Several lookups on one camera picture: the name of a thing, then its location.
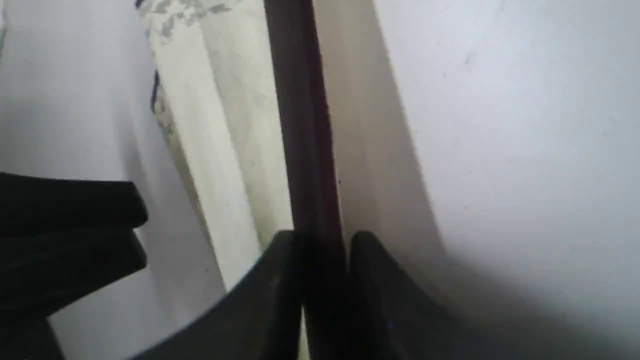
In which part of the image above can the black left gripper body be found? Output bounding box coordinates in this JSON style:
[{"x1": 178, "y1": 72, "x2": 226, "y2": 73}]
[{"x1": 0, "y1": 172, "x2": 149, "y2": 360}]

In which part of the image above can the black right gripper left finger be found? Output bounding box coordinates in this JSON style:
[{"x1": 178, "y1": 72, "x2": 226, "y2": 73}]
[{"x1": 137, "y1": 231, "x2": 306, "y2": 360}]

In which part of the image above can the folding paper fan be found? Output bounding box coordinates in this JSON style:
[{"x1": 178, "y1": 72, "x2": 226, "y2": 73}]
[{"x1": 135, "y1": 0, "x2": 346, "y2": 291}]

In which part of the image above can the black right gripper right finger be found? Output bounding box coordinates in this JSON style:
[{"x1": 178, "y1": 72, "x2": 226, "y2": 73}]
[{"x1": 305, "y1": 231, "x2": 501, "y2": 360}]

